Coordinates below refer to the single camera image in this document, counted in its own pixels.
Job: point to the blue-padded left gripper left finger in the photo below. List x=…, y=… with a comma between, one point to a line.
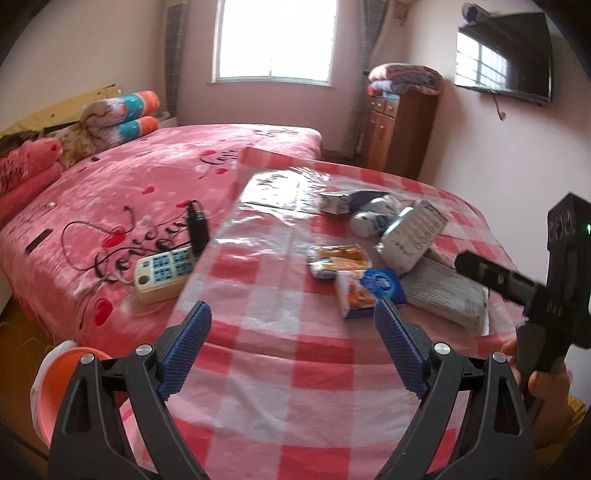
x=89, y=440

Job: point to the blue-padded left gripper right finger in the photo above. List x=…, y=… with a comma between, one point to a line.
x=495, y=439

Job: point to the silver foil pouch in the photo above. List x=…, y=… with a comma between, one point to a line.
x=440, y=290

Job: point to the silver milk carton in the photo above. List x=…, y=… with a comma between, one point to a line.
x=410, y=236

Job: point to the blue orange tissue pack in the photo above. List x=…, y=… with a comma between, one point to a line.
x=359, y=291

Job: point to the yellow right sleeve forearm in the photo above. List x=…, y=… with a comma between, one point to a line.
x=577, y=411

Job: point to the right hand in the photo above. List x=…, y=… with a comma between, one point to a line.
x=552, y=390

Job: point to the white bin liner bag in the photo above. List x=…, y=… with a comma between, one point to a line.
x=35, y=391

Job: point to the cream power strip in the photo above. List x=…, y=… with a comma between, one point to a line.
x=162, y=276

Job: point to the pink bed with bedspread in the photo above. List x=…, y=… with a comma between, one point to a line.
x=111, y=209

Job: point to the red white checkered cloth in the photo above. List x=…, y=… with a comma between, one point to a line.
x=285, y=387

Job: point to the black phone on bed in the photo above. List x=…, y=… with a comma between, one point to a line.
x=37, y=241

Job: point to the white blue plastic bottle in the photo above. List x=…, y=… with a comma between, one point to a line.
x=375, y=217

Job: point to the orange snack packet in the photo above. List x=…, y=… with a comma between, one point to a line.
x=324, y=262

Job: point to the brown wooden cabinet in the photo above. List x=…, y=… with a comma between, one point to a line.
x=398, y=132

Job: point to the black charger adapter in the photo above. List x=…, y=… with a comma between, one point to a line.
x=197, y=227

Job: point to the pink folded love-you blanket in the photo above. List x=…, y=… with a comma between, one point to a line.
x=26, y=172

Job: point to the folded blanket on cabinet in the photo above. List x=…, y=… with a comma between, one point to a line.
x=402, y=78

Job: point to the colourful rolled quilt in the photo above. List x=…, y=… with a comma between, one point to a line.
x=106, y=124

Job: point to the yellow headboard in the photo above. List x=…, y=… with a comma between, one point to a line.
x=64, y=112

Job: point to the grey curtain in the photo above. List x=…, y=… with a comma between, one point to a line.
x=373, y=14

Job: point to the window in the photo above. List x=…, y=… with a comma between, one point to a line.
x=275, y=41

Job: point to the wall mounted television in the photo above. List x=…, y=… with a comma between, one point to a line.
x=508, y=55

